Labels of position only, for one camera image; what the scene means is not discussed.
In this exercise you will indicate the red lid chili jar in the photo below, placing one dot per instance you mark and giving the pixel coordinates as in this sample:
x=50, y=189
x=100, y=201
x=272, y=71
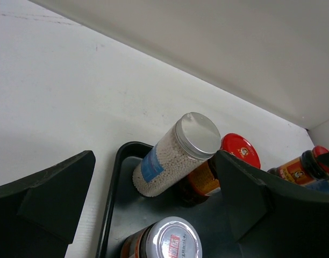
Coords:
x=202, y=182

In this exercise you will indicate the silver lid blue shaker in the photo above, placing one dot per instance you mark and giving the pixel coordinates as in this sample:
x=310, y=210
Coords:
x=191, y=141

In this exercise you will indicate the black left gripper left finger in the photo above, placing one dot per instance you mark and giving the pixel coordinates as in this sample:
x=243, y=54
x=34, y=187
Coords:
x=39, y=213

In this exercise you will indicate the blue label spice shaker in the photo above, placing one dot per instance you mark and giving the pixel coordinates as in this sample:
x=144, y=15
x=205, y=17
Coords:
x=322, y=186

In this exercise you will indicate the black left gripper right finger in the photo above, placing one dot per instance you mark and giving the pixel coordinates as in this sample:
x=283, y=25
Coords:
x=271, y=217

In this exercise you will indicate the black rectangular tray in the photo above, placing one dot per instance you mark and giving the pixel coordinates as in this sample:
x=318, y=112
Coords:
x=127, y=211

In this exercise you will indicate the red lid sauce jar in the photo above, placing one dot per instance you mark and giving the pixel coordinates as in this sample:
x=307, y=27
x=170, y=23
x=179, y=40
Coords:
x=305, y=169

